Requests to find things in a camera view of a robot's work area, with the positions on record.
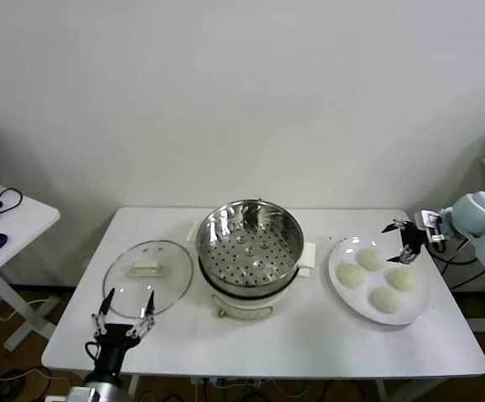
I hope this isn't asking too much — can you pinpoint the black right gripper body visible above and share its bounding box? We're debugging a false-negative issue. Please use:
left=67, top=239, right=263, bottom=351
left=400, top=221, right=427, bottom=255

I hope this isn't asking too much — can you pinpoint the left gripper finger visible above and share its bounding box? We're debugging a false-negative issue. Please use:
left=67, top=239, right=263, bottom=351
left=125, top=290, right=157, bottom=339
left=90, top=286, right=116, bottom=337

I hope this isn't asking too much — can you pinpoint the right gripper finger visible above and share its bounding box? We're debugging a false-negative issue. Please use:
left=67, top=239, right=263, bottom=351
left=385, top=246, right=418, bottom=265
left=381, top=218, right=413, bottom=235

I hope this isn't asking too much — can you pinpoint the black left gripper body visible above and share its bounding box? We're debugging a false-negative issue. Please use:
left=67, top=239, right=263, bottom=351
left=94, top=323, right=143, bottom=380

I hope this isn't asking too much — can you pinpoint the white steamed baozi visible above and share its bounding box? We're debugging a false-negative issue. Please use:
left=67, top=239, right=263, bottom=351
left=358, top=249, right=385, bottom=271
left=386, top=266, right=419, bottom=293
left=336, top=264, right=367, bottom=290
left=370, top=286, right=406, bottom=314

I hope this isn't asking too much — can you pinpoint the steel steamer pot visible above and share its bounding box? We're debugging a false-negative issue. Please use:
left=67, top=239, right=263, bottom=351
left=187, top=221, right=318, bottom=322

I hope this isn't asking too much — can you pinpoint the stainless steel steamer basket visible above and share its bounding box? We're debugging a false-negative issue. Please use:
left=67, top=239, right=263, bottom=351
left=194, top=199, right=306, bottom=296

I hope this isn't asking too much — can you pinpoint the glass pot lid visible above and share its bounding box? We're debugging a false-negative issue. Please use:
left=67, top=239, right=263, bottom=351
left=102, top=239, right=195, bottom=319

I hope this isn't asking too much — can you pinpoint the white round plate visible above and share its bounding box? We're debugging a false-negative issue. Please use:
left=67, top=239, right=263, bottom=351
left=328, top=236, right=431, bottom=327

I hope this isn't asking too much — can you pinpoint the white computer desk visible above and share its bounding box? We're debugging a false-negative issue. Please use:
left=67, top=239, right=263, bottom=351
left=0, top=183, right=62, bottom=353

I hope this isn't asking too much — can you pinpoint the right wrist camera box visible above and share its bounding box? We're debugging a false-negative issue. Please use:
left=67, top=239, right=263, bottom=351
left=413, top=210, right=449, bottom=245

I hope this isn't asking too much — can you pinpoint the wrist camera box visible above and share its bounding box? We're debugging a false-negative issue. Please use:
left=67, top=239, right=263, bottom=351
left=68, top=386, right=103, bottom=402
left=413, top=210, right=449, bottom=245

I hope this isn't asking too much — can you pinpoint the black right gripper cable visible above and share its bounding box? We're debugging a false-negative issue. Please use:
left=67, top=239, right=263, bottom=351
left=428, top=236, right=480, bottom=267

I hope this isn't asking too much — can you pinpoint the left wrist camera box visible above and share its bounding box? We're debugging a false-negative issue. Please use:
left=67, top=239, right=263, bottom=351
left=68, top=386, right=103, bottom=402

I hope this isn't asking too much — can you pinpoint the black wall power cable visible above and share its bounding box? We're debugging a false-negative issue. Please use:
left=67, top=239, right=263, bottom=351
left=445, top=267, right=485, bottom=292

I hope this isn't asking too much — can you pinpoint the white floor cable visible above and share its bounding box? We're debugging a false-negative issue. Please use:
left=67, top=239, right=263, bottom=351
left=0, top=297, right=57, bottom=324

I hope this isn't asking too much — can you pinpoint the black floor cable bundle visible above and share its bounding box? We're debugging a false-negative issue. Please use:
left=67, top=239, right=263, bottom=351
left=0, top=366, right=86, bottom=397

